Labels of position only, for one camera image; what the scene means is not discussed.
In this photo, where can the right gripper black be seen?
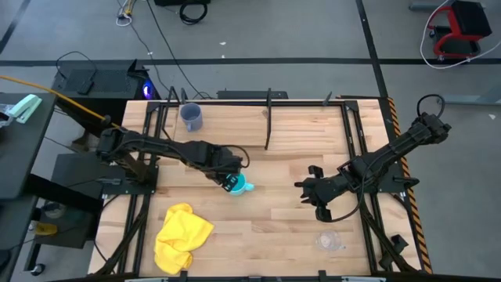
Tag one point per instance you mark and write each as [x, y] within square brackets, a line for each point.
[330, 190]

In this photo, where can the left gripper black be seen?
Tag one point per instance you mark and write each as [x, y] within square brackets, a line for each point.
[225, 162]

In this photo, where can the teal mug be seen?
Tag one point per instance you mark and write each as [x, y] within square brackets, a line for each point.
[244, 187]

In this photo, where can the grey ceramic mug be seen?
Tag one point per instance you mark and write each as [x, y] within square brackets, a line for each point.
[195, 123]

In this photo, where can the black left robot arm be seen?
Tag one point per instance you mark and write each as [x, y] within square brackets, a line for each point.
[156, 147]

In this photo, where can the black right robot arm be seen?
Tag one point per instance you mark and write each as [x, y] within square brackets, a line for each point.
[403, 147]

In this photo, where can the clear plastic cup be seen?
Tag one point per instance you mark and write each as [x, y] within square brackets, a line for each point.
[329, 239]

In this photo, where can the yellow cloth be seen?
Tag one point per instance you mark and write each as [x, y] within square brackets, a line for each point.
[180, 235]

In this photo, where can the black power strip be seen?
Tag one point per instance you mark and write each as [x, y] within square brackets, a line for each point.
[250, 95]

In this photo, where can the yellow black hazard tape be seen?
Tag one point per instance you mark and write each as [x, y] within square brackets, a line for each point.
[415, 207]

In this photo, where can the black low cart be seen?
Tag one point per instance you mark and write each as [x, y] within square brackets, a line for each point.
[74, 172]

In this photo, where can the black computer tower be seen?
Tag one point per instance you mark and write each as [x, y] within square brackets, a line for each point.
[105, 80]

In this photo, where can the small yellow object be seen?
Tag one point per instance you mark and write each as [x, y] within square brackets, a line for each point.
[46, 228]

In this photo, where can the black side desk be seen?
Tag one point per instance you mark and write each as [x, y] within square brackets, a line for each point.
[23, 156]

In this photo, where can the mint green stapler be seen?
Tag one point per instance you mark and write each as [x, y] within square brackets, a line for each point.
[25, 107]

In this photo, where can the black metal table frame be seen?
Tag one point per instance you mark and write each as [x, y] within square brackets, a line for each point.
[347, 129]

